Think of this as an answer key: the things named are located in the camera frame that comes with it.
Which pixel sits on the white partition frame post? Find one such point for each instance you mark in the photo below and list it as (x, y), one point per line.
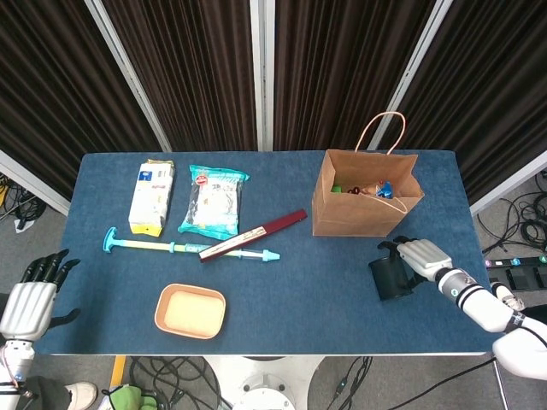
(410, 74)
(261, 85)
(132, 83)

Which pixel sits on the dark red grape bunch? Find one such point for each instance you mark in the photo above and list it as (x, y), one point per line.
(354, 190)

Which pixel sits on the dark red long box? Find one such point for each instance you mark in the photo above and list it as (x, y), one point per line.
(256, 234)

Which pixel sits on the white yellow paper package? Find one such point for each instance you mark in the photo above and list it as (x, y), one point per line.
(151, 200)

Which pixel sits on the black trouser leg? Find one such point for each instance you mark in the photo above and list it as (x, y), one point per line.
(538, 314)
(47, 395)

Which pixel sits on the black foot pedal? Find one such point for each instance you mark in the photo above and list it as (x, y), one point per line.
(519, 277)

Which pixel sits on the green cloth bag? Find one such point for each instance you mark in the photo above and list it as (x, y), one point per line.
(128, 399)

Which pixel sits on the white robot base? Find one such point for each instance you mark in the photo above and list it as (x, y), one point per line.
(265, 384)

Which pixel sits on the white sneaker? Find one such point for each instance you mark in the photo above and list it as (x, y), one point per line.
(83, 395)
(506, 294)

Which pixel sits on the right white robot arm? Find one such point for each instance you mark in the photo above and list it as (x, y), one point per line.
(483, 305)

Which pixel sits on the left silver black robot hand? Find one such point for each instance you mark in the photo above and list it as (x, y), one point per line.
(27, 309)

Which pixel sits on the white paper scrap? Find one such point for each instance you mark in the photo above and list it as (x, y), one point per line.
(23, 225)

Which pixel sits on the teal clear snack packet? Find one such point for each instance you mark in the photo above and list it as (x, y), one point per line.
(213, 205)

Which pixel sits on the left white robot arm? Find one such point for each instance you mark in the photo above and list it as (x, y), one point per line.
(17, 359)

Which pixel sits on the dark brown pleated curtain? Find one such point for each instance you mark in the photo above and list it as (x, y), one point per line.
(51, 85)
(333, 64)
(201, 77)
(495, 85)

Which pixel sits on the blue fabric table cover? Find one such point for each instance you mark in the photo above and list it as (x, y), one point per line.
(265, 307)

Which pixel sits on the white table frame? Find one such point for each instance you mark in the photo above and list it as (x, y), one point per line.
(171, 355)

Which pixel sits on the green plastic block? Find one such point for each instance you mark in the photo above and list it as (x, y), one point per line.
(337, 188)

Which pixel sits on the teal green toy pump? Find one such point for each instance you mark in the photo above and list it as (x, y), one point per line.
(141, 245)

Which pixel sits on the brown paper bag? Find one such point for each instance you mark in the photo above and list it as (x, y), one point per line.
(350, 218)

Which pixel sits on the white partition frame rail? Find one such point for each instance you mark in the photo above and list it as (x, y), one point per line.
(34, 185)
(508, 188)

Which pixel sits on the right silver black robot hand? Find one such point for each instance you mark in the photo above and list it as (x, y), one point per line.
(425, 258)

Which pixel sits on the blue red bread packet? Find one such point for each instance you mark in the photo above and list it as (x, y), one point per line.
(386, 190)

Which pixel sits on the black mesh pen holder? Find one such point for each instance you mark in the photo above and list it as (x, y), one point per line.
(389, 282)

